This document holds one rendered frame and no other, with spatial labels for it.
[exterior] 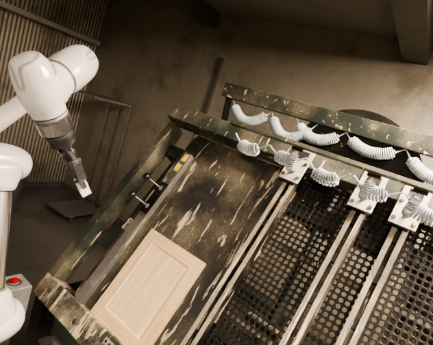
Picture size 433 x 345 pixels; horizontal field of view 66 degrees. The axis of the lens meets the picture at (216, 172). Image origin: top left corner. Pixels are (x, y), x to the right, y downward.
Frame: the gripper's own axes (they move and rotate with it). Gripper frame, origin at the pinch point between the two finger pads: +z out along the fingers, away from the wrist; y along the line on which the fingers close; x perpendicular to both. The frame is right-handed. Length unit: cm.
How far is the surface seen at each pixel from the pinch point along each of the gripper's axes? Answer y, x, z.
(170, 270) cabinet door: 3, -21, 69
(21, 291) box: 44, 36, 68
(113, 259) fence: 31, -5, 72
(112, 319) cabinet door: 9, 10, 81
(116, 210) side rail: 58, -23, 68
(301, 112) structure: 17, -140, 41
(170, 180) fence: 39, -51, 53
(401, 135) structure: -39, -150, 39
